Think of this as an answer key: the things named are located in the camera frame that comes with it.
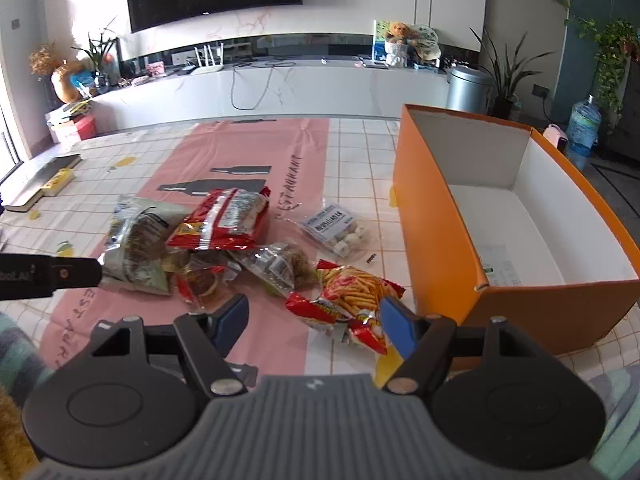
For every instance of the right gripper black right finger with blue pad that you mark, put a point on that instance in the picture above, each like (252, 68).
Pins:
(423, 343)

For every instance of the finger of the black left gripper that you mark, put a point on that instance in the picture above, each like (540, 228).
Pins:
(72, 273)

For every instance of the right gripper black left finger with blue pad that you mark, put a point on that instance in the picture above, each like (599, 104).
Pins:
(206, 339)

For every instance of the clear green snack bag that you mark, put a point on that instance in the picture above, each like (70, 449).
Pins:
(136, 242)

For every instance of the red Mimi fries snack bag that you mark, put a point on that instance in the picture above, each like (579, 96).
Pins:
(348, 306)

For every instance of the clear red dried fruit packet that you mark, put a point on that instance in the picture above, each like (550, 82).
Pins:
(203, 275)

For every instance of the black book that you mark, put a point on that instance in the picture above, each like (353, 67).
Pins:
(33, 190)

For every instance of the yellow small box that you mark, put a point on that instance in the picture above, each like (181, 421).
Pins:
(58, 182)

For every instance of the clear brown snack packet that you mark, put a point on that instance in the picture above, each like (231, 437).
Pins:
(282, 266)

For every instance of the red white snack bag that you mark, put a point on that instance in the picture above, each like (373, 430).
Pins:
(229, 219)

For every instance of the orange cardboard box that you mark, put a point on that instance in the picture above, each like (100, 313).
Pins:
(497, 221)

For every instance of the clear marshmallow snack box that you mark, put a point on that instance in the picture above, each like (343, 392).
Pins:
(337, 229)

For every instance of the red storage box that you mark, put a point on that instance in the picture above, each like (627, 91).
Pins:
(85, 126)

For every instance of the pink checked tablecloth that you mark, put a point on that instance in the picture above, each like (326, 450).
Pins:
(306, 164)

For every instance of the orange vase dried flowers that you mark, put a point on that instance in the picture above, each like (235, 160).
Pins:
(46, 62)

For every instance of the green plant glass vase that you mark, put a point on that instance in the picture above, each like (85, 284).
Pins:
(96, 51)

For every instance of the white TV cabinet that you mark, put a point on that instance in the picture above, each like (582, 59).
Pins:
(304, 87)

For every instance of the pink small heater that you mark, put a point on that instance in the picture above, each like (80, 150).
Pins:
(557, 137)

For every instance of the white wifi router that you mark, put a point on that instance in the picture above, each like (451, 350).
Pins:
(208, 59)

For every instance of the potted long leaf plant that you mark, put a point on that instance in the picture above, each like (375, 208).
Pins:
(507, 70)

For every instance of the silver trash can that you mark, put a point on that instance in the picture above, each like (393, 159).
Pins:
(469, 90)

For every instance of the blue water jug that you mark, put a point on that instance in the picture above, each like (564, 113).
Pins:
(582, 131)

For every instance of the teddy bear in white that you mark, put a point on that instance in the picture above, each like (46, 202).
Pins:
(397, 40)

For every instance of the hanging green vine plant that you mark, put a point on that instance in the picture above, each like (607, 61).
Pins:
(600, 39)

